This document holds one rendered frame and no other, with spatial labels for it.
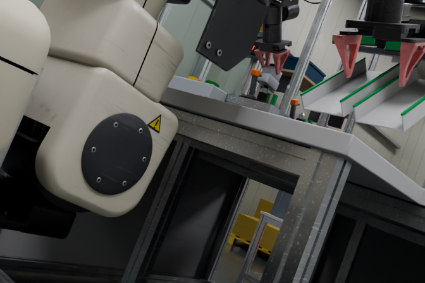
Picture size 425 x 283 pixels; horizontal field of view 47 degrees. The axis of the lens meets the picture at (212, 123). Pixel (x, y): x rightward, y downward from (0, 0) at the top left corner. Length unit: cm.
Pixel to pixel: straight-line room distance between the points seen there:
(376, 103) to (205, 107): 60
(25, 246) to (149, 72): 149
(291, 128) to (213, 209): 203
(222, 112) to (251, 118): 6
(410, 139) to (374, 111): 991
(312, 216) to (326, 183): 5
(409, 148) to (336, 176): 1044
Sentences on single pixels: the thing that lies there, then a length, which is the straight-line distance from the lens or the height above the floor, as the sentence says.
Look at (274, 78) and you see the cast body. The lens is 149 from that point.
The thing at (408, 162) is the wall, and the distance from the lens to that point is 1104.
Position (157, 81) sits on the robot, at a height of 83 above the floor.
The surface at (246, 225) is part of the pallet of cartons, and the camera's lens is 610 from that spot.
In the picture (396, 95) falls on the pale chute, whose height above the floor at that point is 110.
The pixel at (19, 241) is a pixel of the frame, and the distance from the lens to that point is 201.
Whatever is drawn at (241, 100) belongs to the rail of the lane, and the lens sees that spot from 129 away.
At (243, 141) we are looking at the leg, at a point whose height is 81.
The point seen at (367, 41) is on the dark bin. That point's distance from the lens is 130.
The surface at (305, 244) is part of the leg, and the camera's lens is 67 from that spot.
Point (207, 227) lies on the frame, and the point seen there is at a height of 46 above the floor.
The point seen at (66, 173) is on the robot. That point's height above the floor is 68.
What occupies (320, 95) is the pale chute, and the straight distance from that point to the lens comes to 134.
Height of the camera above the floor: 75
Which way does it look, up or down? 5 degrees up
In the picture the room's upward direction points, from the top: 22 degrees clockwise
